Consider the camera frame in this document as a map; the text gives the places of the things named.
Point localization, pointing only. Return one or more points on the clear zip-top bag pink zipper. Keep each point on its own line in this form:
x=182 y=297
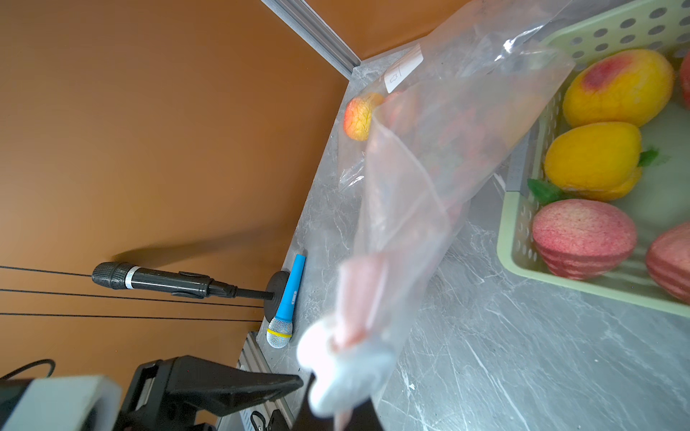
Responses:
x=429 y=152

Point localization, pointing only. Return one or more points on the blue handheld microphone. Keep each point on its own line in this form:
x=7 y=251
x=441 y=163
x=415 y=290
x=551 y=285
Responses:
x=280 y=329

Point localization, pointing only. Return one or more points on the clear zip-top bag blue zipper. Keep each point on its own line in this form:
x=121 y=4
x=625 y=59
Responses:
x=419 y=64

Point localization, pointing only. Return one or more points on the black microphone on stand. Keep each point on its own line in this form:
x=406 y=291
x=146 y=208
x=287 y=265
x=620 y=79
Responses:
x=123 y=275

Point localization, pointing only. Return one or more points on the aluminium corner post left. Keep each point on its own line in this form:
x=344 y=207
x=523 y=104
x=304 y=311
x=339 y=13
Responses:
x=312 y=28

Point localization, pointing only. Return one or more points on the green perforated plastic basket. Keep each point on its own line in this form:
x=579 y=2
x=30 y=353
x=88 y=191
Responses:
x=598 y=194

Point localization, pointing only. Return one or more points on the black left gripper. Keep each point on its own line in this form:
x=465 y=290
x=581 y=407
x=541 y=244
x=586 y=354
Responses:
x=204 y=385

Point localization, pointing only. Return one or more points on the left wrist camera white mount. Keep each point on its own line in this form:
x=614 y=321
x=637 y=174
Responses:
x=60 y=403

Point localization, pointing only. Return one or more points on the yellow peach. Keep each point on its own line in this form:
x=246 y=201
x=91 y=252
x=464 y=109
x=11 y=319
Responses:
x=358 y=115

